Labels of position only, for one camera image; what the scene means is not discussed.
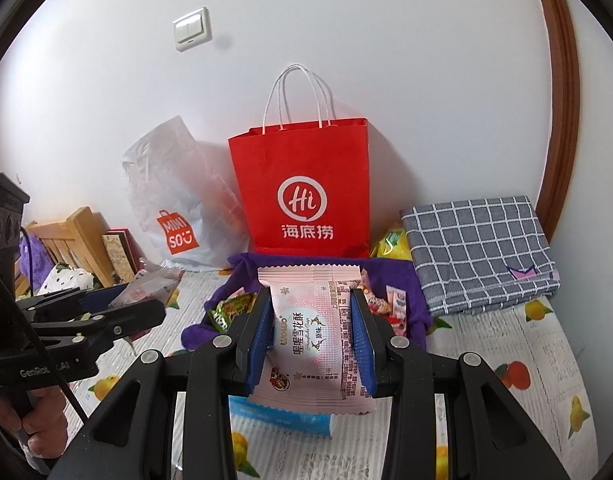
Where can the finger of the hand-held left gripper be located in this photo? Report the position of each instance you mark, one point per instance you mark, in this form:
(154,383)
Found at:
(96,297)
(121,322)

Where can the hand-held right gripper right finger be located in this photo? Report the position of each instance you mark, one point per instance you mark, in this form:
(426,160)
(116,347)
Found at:
(365,345)

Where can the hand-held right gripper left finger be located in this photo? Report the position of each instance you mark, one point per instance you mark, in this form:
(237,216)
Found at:
(259,345)

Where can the panda print snack packet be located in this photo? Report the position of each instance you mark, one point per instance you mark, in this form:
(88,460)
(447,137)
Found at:
(377,305)

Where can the green triangular snack packet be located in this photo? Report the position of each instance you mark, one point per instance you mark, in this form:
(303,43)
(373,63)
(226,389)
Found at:
(220,319)

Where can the pale pink snack packet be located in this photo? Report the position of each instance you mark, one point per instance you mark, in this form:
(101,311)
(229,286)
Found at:
(311,335)

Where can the pink sachet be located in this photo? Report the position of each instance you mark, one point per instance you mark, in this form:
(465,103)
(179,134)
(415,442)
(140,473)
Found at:
(397,302)

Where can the purple fabric tray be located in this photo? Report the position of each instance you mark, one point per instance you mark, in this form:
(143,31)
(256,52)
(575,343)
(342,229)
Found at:
(241,272)

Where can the person's left hand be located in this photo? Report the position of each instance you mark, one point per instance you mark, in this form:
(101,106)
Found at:
(46,425)

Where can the white dotted cloth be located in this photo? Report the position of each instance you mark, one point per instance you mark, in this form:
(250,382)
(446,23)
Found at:
(66,277)

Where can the patterned brown book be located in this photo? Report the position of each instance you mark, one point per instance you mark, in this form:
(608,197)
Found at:
(119,255)

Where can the purple cloth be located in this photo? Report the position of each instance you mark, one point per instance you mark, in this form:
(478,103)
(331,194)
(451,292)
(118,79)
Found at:
(34,260)

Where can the blue tissue pack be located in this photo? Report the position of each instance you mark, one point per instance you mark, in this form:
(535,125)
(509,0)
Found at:
(281,417)

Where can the yellow green chip bag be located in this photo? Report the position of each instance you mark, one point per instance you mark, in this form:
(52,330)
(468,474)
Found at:
(394,245)

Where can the white plastic bag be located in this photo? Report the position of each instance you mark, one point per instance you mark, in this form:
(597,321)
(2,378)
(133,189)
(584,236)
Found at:
(176,185)

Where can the grey checked folded cloth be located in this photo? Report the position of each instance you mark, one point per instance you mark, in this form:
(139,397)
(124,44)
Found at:
(476,250)

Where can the red paper bag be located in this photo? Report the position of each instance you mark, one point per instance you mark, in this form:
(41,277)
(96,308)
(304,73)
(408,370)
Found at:
(296,170)

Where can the white light switch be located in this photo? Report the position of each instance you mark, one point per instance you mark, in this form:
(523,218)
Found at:
(191,29)

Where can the brown wooden door frame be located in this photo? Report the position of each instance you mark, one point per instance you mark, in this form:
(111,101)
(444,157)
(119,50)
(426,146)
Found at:
(561,110)

